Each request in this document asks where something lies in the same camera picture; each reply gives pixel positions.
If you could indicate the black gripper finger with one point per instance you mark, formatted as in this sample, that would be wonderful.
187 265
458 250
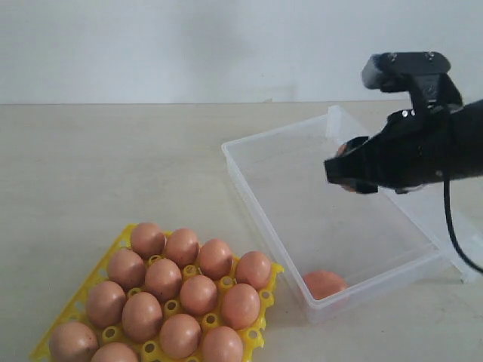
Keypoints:
363 171
356 146

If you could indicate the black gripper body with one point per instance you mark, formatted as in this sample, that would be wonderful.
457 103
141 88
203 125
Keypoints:
416 150

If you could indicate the brown egg front corner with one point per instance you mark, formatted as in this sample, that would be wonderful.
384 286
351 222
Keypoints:
322 284

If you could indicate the brown egg tray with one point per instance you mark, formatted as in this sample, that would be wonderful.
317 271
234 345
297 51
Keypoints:
147 240
215 259
254 268
182 247

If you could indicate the brown egg cluster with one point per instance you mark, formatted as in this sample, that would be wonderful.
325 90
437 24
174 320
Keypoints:
163 280
198 295
222 344

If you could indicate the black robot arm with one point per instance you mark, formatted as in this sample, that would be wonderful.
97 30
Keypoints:
470 136

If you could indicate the clear plastic container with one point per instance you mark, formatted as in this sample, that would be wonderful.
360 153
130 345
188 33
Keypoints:
377 243

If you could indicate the yellow plastic egg tray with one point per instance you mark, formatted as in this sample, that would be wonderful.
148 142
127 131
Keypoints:
74 310

